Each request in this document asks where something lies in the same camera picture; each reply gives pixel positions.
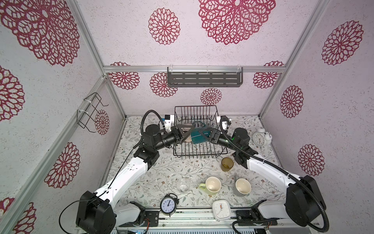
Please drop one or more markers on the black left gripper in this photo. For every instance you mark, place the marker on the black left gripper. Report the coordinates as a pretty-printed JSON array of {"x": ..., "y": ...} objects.
[{"x": 178, "y": 134}]

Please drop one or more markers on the white square clock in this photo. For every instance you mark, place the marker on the white square clock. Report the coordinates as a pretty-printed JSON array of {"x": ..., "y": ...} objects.
[{"x": 221, "y": 210}]

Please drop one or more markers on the clear drinking glass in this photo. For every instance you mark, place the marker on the clear drinking glass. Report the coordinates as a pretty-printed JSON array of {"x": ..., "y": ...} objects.
[{"x": 183, "y": 185}]

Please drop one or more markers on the light green mug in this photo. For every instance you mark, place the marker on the light green mug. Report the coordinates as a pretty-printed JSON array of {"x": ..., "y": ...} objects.
[{"x": 212, "y": 186}]

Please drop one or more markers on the black wire dish rack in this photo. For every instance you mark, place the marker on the black wire dish rack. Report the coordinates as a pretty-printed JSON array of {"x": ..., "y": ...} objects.
[{"x": 207, "y": 115}]

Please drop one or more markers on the black alarm clock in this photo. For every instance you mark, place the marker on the black alarm clock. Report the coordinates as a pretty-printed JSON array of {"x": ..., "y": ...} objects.
[{"x": 169, "y": 203}]

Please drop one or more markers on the amber glass cup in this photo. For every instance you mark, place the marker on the amber glass cup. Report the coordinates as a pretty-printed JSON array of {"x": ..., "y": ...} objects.
[{"x": 227, "y": 164}]

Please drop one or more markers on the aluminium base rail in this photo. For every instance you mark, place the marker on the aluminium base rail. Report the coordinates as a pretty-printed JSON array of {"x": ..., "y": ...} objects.
[{"x": 202, "y": 221}]

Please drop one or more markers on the grey cream mug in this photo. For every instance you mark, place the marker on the grey cream mug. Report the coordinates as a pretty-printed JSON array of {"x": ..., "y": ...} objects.
[{"x": 242, "y": 187}]

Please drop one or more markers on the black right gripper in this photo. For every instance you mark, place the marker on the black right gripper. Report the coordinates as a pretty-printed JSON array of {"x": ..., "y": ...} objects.
[{"x": 216, "y": 133}]

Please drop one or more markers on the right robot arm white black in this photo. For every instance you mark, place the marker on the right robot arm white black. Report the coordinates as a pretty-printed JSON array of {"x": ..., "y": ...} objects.
[{"x": 303, "y": 203}]

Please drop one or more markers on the white twin bell alarm clock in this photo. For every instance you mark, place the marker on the white twin bell alarm clock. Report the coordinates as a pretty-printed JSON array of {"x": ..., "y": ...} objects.
[{"x": 262, "y": 137}]

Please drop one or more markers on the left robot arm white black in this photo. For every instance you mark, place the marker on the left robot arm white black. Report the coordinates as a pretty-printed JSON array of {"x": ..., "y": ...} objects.
[{"x": 98, "y": 212}]

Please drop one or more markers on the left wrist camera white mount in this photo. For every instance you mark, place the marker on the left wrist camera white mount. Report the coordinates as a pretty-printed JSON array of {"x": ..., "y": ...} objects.
[{"x": 169, "y": 122}]

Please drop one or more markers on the grey wall shelf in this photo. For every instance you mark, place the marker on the grey wall shelf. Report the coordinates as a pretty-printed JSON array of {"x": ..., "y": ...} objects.
[{"x": 204, "y": 79}]

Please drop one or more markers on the black wire wall holder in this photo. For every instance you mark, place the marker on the black wire wall holder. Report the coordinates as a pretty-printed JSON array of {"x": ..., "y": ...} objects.
[{"x": 94, "y": 118}]

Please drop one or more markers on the dark green mug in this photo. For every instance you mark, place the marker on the dark green mug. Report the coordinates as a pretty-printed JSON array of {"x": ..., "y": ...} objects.
[{"x": 196, "y": 138}]

